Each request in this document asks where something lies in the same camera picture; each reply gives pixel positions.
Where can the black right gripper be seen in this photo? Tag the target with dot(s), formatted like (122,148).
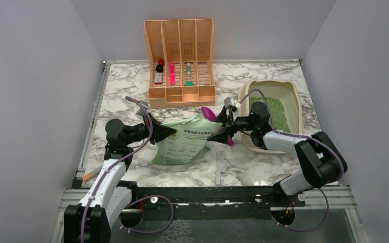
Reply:
(222,137)

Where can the green white glue stick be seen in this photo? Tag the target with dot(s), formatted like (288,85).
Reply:
(188,69)

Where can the beige litter box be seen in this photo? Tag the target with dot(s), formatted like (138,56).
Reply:
(284,101)

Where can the red and black stamp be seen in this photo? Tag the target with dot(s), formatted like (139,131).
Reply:
(160,66)

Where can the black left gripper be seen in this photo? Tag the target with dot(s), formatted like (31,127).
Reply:
(160,131)

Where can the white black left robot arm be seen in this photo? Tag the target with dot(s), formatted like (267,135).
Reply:
(92,218)

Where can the red white small box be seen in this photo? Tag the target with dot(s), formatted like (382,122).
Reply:
(158,78)

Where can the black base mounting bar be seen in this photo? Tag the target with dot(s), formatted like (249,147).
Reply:
(203,203)

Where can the green tape dispenser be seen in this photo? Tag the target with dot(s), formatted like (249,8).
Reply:
(189,84)

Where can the purple litter scoop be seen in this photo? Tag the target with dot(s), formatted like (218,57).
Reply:
(210,115)

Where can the green litter bag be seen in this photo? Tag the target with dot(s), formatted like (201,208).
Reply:
(188,143)

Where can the orange plastic file organizer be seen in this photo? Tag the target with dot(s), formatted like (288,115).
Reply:
(181,41)

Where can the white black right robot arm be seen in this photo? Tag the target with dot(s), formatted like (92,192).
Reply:
(320,161)

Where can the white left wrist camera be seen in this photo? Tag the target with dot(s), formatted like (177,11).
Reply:
(140,112)

